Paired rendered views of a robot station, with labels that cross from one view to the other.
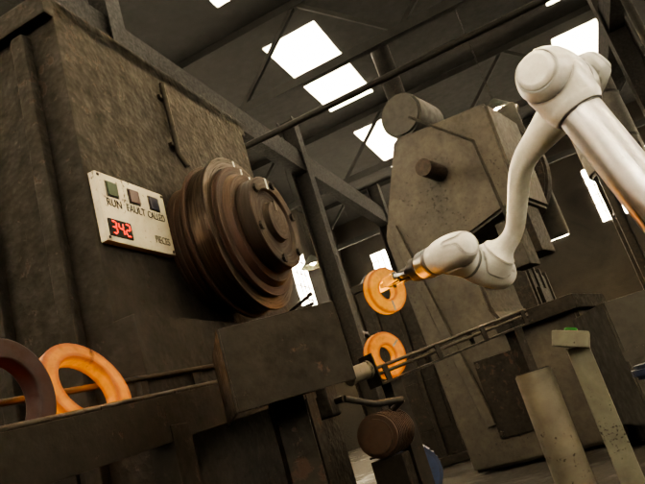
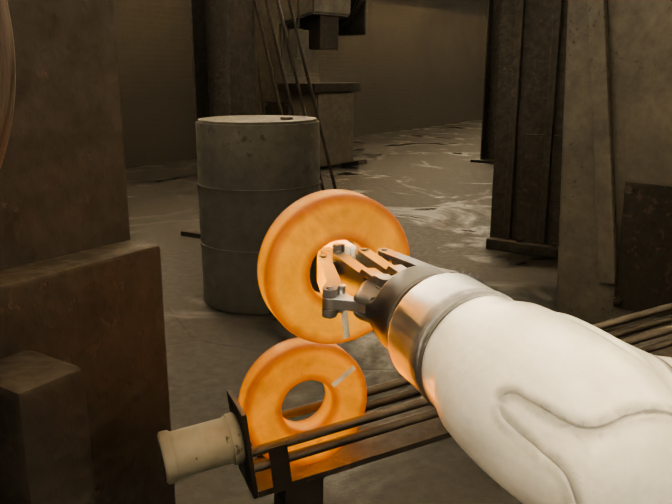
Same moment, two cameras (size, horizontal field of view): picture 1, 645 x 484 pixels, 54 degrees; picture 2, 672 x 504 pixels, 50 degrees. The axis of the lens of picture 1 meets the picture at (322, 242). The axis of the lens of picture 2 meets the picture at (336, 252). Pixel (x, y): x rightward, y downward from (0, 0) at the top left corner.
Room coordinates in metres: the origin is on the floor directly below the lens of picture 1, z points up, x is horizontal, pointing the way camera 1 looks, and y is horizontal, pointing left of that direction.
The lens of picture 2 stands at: (1.41, -0.33, 1.09)
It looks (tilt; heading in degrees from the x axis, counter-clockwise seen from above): 14 degrees down; 14
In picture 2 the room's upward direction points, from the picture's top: straight up
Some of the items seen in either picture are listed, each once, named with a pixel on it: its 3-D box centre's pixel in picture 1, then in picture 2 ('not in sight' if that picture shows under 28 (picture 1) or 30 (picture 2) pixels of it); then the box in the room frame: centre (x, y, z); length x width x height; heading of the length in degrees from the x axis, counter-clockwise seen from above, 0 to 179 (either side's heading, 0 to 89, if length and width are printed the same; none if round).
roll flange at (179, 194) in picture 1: (219, 246); not in sight; (1.78, 0.30, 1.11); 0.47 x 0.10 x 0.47; 161
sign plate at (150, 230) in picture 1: (134, 216); not in sight; (1.47, 0.43, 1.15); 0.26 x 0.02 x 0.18; 161
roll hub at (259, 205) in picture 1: (271, 224); not in sight; (1.73, 0.13, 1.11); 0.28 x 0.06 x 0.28; 161
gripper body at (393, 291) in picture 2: (413, 271); (408, 305); (1.95, -0.24, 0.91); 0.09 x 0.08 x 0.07; 36
